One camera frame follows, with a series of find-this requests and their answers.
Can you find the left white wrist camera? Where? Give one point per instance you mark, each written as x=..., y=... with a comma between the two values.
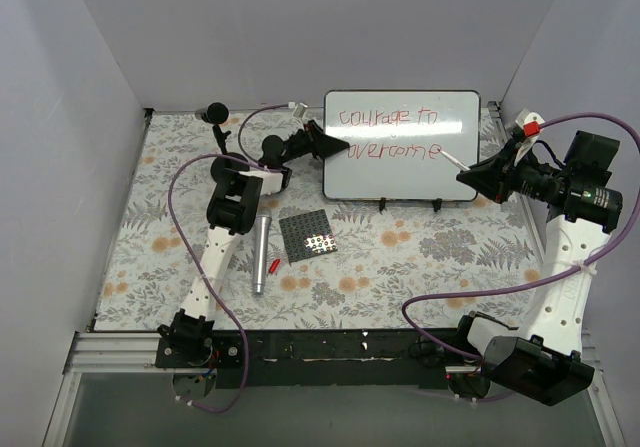
x=298, y=111

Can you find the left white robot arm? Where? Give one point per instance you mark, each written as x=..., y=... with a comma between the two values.
x=232, y=212

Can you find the red white marker pen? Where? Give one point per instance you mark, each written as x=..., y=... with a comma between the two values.
x=454, y=161

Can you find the white whiteboard black frame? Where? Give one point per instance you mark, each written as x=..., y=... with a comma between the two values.
x=395, y=138

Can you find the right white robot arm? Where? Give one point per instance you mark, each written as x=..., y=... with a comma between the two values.
x=542, y=358

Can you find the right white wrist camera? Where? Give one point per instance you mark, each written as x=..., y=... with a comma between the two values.
x=525, y=133

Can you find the silver microphone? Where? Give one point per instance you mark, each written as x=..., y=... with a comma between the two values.
x=261, y=229

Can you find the black base bar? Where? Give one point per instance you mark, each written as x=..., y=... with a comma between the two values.
x=281, y=358

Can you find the red marker cap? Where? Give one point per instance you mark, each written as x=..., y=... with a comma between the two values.
x=274, y=266

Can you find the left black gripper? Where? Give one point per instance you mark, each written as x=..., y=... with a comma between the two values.
x=313, y=137

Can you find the black perforated plate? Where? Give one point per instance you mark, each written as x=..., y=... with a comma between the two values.
x=307, y=235

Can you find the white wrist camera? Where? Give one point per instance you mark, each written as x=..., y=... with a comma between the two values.
x=298, y=111
x=525, y=133

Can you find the floral table mat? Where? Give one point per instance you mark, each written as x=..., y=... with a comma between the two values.
x=384, y=257

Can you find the black microphone stand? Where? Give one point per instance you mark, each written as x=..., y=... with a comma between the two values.
x=228, y=160

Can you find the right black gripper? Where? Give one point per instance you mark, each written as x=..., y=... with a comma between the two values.
x=505, y=179

